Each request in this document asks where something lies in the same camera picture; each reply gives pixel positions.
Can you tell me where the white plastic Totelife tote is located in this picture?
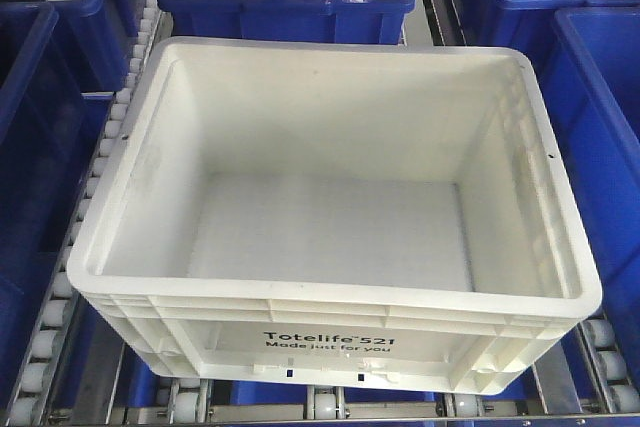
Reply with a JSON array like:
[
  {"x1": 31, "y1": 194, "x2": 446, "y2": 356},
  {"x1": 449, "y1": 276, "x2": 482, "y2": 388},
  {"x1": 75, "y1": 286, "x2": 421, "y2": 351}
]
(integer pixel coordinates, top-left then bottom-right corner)
[{"x1": 67, "y1": 37, "x2": 602, "y2": 395}]

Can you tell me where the blue bin far upper left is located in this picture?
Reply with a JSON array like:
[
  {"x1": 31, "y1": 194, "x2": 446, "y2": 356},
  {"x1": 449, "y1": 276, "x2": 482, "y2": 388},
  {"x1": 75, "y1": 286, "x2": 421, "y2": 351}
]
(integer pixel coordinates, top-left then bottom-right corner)
[{"x1": 0, "y1": 0, "x2": 144, "y2": 93}]

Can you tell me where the blue bin shelf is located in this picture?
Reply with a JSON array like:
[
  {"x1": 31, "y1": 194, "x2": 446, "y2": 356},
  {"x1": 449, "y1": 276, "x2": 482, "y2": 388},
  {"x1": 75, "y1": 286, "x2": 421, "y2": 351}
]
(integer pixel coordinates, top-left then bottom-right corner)
[
  {"x1": 1, "y1": 3, "x2": 105, "y2": 403},
  {"x1": 539, "y1": 7, "x2": 639, "y2": 382}
]

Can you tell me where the roller track shelf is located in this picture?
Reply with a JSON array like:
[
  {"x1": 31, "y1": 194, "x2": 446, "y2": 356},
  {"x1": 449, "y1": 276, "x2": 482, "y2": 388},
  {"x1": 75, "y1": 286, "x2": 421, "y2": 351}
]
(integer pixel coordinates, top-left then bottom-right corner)
[
  {"x1": 580, "y1": 317, "x2": 639, "y2": 414},
  {"x1": 1, "y1": 0, "x2": 162, "y2": 426}
]

